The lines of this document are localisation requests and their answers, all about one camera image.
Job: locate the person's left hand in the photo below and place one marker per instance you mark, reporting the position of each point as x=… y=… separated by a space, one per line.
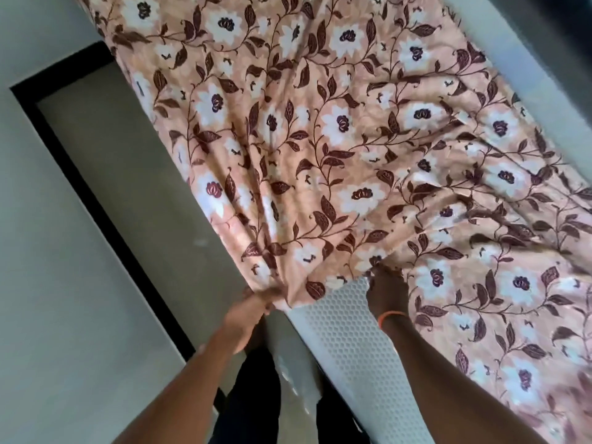
x=245 y=319

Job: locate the person's right hand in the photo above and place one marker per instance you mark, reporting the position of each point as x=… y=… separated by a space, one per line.
x=387 y=295

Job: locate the white honeycomb mattress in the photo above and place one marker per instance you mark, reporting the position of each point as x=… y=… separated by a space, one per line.
x=356 y=356

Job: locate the peach floral sheet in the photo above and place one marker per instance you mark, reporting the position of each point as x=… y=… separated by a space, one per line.
x=347 y=134

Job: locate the person's right forearm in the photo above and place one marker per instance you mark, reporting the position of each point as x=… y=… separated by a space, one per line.
x=453 y=393

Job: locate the person's left forearm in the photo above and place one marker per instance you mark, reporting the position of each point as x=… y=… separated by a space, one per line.
x=185 y=397

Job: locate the person's dark trousers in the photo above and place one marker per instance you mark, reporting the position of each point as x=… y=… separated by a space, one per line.
x=254 y=402

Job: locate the orange wrist band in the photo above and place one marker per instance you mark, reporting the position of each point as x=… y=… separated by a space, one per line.
x=391 y=315

